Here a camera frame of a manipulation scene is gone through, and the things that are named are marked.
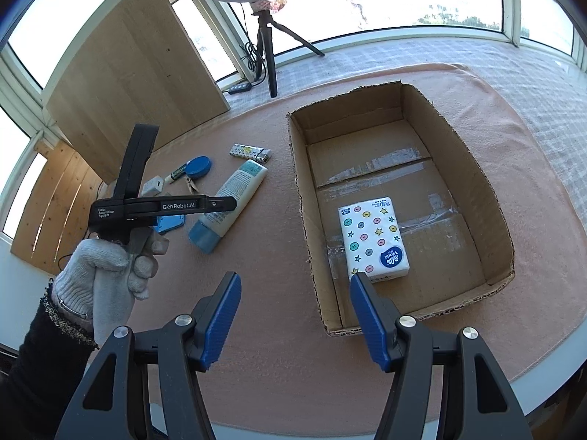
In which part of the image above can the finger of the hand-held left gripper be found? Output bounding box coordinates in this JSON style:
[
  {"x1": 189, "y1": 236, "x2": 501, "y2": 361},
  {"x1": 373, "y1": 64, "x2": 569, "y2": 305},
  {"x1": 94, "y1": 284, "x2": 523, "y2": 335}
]
[{"x1": 202, "y1": 196, "x2": 238, "y2": 212}]

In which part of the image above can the cardboard box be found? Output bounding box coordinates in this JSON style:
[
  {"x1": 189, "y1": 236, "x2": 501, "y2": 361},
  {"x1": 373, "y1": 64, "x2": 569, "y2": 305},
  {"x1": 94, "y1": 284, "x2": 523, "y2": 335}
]
[{"x1": 287, "y1": 81, "x2": 515, "y2": 337}]

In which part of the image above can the black ring light cable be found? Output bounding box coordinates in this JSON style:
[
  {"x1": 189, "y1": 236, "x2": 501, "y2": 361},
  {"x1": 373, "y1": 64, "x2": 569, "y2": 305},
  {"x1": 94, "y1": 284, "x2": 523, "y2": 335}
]
[{"x1": 238, "y1": 41, "x2": 263, "y2": 85}]

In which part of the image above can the person's left forearm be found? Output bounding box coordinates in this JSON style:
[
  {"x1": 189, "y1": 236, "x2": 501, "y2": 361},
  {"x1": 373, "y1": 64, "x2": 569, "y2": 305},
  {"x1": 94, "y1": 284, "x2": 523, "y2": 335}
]
[{"x1": 0, "y1": 284, "x2": 99, "y2": 440}]

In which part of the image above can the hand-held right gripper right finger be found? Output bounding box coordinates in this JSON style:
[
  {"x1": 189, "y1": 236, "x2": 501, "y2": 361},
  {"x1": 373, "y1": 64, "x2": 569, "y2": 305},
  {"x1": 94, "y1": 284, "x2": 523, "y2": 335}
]
[{"x1": 349, "y1": 272, "x2": 535, "y2": 440}]

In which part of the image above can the white window frame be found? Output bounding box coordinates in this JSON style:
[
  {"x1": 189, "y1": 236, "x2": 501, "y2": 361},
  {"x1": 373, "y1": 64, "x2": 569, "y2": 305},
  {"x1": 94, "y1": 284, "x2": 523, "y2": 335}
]
[{"x1": 0, "y1": 0, "x2": 587, "y2": 239}]

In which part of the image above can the checked cloth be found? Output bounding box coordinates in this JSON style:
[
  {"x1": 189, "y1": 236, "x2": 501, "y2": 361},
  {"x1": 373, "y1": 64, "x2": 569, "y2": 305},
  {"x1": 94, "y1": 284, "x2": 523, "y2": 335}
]
[{"x1": 229, "y1": 37, "x2": 587, "y2": 193}]

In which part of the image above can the white cream tube blue cap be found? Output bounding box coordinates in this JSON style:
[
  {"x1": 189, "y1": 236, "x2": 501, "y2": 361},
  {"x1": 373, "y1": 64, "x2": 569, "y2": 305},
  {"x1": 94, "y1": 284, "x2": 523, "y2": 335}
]
[{"x1": 188, "y1": 160, "x2": 268, "y2": 254}]

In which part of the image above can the patterned tissue pack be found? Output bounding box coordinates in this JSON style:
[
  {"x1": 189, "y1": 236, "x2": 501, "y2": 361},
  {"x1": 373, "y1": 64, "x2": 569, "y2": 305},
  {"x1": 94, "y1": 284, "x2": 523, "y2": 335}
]
[{"x1": 338, "y1": 198, "x2": 410, "y2": 282}]

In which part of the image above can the light wooden board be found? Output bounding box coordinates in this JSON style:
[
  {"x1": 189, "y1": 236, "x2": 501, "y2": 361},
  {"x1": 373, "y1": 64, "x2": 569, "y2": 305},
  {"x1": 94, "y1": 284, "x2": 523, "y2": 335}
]
[{"x1": 43, "y1": 0, "x2": 231, "y2": 184}]

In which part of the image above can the patterned lighter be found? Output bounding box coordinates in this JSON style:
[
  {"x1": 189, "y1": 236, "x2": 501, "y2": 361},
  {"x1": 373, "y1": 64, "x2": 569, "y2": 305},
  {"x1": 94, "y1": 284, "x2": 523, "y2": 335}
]
[{"x1": 229, "y1": 143, "x2": 272, "y2": 163}]

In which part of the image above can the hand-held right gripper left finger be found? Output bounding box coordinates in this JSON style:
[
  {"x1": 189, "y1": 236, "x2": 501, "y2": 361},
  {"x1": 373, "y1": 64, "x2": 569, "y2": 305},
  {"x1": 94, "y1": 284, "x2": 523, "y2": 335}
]
[{"x1": 55, "y1": 272, "x2": 242, "y2": 440}]

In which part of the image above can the wooden slat panel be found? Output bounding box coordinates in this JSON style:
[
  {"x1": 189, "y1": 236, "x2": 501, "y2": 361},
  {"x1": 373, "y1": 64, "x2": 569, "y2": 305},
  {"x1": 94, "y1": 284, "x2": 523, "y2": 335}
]
[{"x1": 10, "y1": 140, "x2": 104, "y2": 269}]

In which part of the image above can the black tripod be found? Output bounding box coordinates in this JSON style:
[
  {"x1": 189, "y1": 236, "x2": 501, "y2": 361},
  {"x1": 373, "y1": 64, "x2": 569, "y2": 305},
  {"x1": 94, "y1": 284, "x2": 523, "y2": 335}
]
[{"x1": 250, "y1": 0, "x2": 326, "y2": 98}]

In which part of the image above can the blue round tin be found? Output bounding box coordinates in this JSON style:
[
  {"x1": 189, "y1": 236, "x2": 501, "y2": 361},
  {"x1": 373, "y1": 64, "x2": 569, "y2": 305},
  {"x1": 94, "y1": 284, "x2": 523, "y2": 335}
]
[{"x1": 186, "y1": 156, "x2": 214, "y2": 179}]

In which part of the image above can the person's left hand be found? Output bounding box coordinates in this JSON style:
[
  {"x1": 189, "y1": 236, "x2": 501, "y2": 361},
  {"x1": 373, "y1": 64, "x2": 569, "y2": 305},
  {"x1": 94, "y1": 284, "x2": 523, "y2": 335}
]
[{"x1": 52, "y1": 231, "x2": 169, "y2": 337}]

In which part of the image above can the pink blanket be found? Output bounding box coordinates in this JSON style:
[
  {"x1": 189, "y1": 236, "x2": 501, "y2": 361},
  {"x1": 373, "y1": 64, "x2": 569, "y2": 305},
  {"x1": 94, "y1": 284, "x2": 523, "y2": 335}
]
[{"x1": 76, "y1": 62, "x2": 587, "y2": 427}]

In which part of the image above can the dark printed card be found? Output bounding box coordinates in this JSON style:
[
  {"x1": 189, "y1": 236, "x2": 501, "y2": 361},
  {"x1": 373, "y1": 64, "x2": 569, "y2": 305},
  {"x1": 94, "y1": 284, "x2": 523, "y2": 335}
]
[{"x1": 153, "y1": 215, "x2": 186, "y2": 235}]

